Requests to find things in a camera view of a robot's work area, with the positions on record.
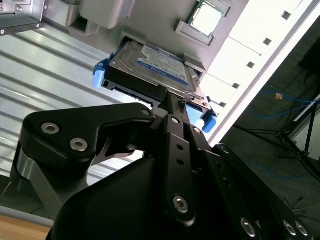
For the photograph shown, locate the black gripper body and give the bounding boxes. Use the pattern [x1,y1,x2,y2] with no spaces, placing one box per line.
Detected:
[48,154,241,240]

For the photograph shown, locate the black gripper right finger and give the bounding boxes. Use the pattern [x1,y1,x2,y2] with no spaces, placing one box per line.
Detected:
[178,97,315,240]

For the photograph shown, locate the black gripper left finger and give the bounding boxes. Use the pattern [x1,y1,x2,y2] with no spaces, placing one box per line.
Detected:
[10,90,198,228]

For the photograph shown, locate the hard disk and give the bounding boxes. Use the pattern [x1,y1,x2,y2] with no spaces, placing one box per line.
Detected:
[92,39,218,133]

